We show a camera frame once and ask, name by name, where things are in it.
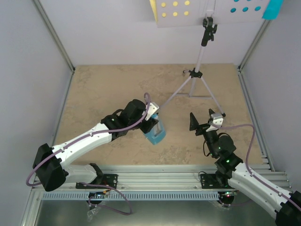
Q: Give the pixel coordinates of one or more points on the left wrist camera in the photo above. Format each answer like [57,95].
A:
[153,108]

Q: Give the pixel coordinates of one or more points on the white tripod music stand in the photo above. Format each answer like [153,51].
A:
[210,30]

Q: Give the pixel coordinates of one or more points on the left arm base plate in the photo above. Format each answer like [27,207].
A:
[109,181]

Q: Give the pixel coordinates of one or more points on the blue metronome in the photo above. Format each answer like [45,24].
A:
[149,135]

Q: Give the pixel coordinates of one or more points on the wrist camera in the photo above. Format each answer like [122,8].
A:
[153,108]
[215,122]

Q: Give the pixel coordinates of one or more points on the white sheet blue dots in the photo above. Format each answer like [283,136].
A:
[245,11]

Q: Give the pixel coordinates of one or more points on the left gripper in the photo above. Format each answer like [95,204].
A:
[151,123]

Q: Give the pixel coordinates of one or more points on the grey cable duct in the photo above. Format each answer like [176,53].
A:
[132,196]

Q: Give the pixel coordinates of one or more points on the white sheet yellow dots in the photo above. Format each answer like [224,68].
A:
[178,13]

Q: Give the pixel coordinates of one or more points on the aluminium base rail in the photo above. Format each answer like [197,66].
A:
[176,177]

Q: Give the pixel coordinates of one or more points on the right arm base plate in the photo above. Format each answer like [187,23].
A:
[208,181]

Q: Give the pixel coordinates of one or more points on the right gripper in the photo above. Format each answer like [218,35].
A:
[194,124]

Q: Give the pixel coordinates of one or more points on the right aluminium frame post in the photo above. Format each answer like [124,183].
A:
[256,40]

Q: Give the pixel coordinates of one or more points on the left aluminium frame post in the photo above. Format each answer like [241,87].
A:
[47,22]

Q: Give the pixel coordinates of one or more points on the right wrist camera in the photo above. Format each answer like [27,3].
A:
[215,122]

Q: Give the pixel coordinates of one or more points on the aluminium frame post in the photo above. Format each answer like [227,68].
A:
[47,22]
[256,40]

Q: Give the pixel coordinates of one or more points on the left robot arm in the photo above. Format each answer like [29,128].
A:
[53,164]

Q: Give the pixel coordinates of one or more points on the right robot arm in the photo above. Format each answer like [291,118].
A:
[232,171]

